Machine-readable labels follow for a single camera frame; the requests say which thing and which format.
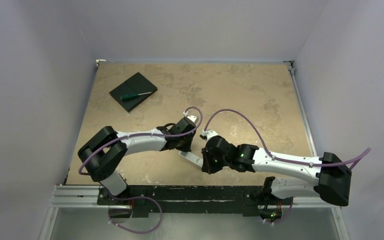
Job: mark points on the black foam block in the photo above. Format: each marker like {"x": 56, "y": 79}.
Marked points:
{"x": 136, "y": 84}

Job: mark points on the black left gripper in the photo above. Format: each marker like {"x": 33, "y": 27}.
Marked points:
{"x": 186, "y": 148}

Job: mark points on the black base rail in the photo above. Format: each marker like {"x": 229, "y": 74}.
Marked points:
{"x": 248, "y": 201}

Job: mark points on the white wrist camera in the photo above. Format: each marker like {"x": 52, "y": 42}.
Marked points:
{"x": 192, "y": 119}
{"x": 208, "y": 134}

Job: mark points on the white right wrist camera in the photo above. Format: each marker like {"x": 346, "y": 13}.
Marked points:
{"x": 208, "y": 134}

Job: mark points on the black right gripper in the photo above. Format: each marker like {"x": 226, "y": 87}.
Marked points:
{"x": 207, "y": 159}

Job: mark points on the green handled screwdriver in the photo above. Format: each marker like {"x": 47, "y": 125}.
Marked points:
{"x": 134, "y": 96}

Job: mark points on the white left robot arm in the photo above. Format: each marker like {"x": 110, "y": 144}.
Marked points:
{"x": 104, "y": 151}

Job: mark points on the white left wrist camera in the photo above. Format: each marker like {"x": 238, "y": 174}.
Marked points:
{"x": 192, "y": 119}

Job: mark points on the white remote control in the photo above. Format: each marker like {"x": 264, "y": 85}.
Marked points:
{"x": 195, "y": 159}

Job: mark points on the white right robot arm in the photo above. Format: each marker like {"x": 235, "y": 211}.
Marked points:
{"x": 326, "y": 177}

